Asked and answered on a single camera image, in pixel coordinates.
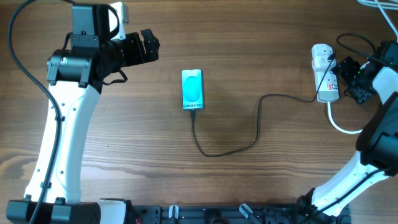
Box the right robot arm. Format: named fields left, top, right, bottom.
left=294, top=41, right=397, bottom=223

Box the white power strip cord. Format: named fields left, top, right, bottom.
left=326, top=0, right=398, bottom=135

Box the black USB-C charging cable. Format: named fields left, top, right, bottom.
left=189, top=50, right=337, bottom=157

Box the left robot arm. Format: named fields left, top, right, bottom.
left=6, top=2, right=160, bottom=223

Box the Galaxy S25 smartphone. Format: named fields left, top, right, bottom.
left=182, top=69, right=204, bottom=110

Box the white power strip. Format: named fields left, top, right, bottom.
left=312, top=44, right=340, bottom=104

